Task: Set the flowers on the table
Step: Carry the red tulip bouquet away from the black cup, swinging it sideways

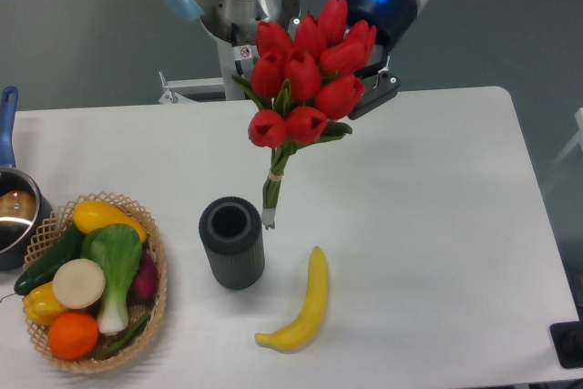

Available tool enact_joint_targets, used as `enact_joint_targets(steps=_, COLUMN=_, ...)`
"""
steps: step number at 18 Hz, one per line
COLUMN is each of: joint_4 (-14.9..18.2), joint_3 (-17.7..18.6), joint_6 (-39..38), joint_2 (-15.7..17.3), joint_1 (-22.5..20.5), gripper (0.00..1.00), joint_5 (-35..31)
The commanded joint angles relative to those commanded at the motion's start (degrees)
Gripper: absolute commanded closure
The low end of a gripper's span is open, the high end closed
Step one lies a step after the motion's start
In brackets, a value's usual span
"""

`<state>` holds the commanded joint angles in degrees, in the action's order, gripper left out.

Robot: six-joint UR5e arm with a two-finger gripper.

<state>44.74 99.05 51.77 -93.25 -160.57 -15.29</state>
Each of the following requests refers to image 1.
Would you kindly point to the red tulip bouquet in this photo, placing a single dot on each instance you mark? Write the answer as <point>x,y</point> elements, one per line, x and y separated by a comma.
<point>304,85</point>

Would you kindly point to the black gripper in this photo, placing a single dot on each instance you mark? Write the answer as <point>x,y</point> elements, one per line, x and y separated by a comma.
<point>391,18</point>

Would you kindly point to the blue handled saucepan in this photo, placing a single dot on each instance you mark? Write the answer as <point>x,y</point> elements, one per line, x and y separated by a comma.
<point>23,206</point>

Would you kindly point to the green bean pod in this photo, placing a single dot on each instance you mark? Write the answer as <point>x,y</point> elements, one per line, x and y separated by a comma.
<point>127,338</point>

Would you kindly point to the orange fruit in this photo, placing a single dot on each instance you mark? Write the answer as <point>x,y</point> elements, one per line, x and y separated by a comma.
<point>72,335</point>

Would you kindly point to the black device at table edge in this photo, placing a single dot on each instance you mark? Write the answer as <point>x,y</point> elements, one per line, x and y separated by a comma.
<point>567,340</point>

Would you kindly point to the white robot mount stand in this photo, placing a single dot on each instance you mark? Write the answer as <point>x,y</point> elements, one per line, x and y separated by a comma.
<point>214,74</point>

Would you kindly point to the green cucumber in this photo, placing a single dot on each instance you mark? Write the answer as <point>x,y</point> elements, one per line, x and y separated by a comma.
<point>42,271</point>

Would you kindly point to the purple sweet potato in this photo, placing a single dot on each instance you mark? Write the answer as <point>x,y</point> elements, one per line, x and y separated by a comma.
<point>145,284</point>

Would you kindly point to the dark grey ribbed vase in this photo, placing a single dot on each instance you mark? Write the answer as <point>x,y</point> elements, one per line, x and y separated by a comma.
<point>231,234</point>

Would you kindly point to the yellow squash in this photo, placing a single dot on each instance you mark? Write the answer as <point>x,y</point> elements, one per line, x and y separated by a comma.
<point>90,215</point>

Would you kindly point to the white round radish slice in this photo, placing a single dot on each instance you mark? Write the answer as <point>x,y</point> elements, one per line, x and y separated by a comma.
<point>78,284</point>

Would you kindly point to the green bok choy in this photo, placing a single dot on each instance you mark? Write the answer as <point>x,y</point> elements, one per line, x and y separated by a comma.
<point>117,250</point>

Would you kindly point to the yellow banana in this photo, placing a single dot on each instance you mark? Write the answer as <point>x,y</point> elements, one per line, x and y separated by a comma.
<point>299,332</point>

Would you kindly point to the woven wicker basket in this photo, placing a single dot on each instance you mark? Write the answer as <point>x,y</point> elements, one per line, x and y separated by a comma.
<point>48,233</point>

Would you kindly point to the yellow bell pepper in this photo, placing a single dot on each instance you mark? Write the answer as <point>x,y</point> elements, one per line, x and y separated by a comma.
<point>41,305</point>

